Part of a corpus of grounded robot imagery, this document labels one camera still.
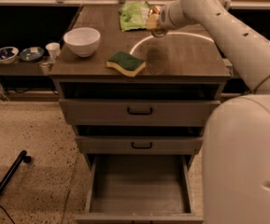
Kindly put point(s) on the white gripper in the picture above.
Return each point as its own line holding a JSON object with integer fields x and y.
{"x": 167, "y": 18}

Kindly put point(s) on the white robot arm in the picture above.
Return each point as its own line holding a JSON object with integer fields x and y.
{"x": 236, "y": 146}

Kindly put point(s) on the grey drawer cabinet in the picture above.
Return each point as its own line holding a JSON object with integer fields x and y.
{"x": 184, "y": 65}

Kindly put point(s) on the grey top drawer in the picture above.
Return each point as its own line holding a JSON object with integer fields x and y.
{"x": 137, "y": 112}

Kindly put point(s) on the grey middle drawer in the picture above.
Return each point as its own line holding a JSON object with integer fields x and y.
{"x": 163, "y": 145}

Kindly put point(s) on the grey open bottom drawer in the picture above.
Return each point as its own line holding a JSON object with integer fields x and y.
{"x": 139, "y": 189}

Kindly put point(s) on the green chip bag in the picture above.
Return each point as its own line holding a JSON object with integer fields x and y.
{"x": 133, "y": 16}

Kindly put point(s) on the green yellow sponge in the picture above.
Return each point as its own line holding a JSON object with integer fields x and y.
{"x": 126, "y": 64}

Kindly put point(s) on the white bowl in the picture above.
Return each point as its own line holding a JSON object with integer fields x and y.
{"x": 83, "y": 41}

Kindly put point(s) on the white paper cup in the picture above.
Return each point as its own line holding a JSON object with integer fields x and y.
{"x": 53, "y": 50}

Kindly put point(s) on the grey side shelf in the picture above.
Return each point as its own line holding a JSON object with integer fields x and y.
{"x": 19, "y": 68}

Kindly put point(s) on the dark grey bowl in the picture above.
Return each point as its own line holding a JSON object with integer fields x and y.
{"x": 32, "y": 54}

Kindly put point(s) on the blue patterned bowl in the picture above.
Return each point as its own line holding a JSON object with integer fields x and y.
{"x": 8, "y": 54}

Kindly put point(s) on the black left stand leg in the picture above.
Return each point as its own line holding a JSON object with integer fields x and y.
{"x": 23, "y": 157}

